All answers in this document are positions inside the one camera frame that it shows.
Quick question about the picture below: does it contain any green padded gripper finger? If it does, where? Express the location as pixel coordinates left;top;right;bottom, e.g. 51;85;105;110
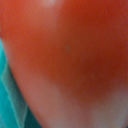
0;40;41;128

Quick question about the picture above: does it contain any red tomato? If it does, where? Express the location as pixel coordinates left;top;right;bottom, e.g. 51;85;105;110
0;0;128;128

